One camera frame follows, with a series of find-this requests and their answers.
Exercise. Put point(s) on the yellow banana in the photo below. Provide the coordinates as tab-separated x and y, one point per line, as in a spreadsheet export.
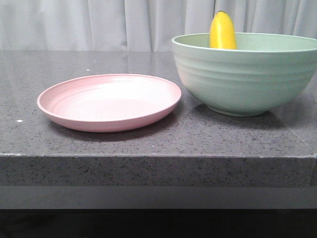
222	33

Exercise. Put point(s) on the pink plate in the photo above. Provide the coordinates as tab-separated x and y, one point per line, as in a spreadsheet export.
109	102

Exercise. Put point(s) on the green bowl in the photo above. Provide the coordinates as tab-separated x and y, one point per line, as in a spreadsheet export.
264	72

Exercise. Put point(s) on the white curtain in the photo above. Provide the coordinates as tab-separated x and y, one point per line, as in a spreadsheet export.
140	25

